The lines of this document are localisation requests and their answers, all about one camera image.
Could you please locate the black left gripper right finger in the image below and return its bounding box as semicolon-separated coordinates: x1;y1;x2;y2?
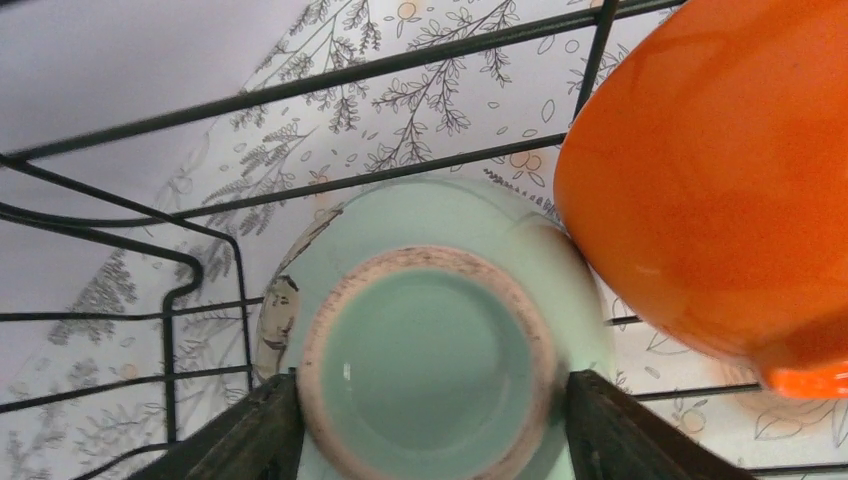
564;370;754;480

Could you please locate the orange glossy bowl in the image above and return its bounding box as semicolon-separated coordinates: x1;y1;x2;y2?
554;1;847;398

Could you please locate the floral table mat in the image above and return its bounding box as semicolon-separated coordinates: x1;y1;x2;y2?
0;0;848;480

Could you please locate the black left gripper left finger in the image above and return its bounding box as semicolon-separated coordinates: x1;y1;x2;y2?
131;372;305;480

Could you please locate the black wire dish rack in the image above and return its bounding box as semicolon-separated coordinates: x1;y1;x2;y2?
0;0;848;480

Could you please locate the mint green bowl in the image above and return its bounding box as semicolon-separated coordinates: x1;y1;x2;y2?
254;177;614;479

